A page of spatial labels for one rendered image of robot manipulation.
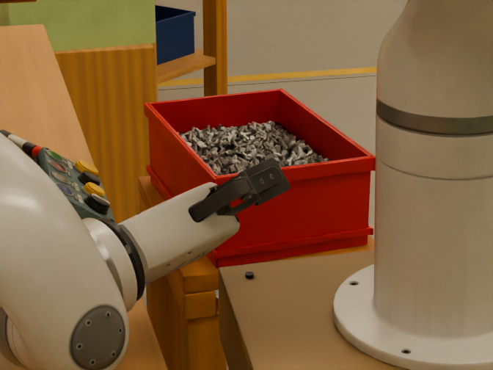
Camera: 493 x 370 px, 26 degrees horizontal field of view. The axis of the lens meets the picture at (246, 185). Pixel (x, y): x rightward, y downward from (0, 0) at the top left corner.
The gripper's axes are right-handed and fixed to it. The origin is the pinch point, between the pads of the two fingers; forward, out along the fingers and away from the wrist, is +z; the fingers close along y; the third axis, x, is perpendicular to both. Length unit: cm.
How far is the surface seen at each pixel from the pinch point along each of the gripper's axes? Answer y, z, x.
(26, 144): -43.7, 5.7, 23.3
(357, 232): -25.0, 30.7, -7.4
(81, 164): -29.0, 3.1, 14.9
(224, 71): -254, 209, 78
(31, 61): -76, 31, 45
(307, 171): -21.0, 25.2, 1.8
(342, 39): -317, 340, 88
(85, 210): -21.4, -3.5, 8.6
